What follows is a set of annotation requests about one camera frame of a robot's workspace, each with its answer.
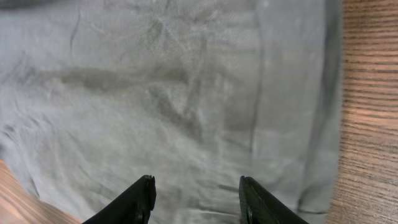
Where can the grey shorts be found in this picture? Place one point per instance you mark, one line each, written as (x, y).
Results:
(197, 93)

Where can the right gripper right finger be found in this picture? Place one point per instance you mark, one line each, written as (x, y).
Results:
(259, 206)

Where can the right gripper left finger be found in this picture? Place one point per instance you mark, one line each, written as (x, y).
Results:
(133, 206)

